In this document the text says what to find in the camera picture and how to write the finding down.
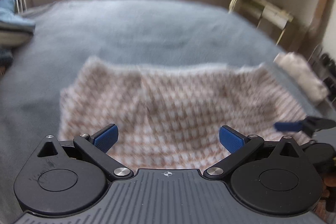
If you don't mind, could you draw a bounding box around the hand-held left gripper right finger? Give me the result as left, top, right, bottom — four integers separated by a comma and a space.
203, 125, 300, 180

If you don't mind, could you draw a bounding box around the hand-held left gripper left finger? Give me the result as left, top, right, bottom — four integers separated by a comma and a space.
37, 123, 133, 178

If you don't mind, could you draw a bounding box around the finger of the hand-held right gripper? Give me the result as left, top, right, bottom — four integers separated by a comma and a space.
273, 120, 306, 133

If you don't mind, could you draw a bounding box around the beige houndstooth coat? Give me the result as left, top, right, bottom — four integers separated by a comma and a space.
58, 56, 322, 170

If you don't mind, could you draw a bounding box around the cream folded garment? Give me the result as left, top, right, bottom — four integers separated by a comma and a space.
273, 52, 330, 104

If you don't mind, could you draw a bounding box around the white desk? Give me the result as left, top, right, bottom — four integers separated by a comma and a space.
231, 0, 294, 45

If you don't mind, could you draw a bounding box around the leaning wooden board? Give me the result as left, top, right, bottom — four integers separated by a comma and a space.
308, 0, 332, 54

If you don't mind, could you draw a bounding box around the cream bedpost finial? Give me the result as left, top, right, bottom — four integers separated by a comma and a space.
228, 0, 240, 13

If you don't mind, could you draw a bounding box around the white folded garment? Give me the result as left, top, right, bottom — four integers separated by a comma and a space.
0, 28, 32, 47

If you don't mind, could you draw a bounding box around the light blue folded cloth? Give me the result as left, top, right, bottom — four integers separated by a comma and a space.
0, 11, 36, 33

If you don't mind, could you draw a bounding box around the blue pillow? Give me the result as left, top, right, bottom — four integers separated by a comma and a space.
0, 0, 15, 13

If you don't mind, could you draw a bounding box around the metal wire rack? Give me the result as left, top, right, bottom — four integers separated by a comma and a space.
308, 46, 336, 106

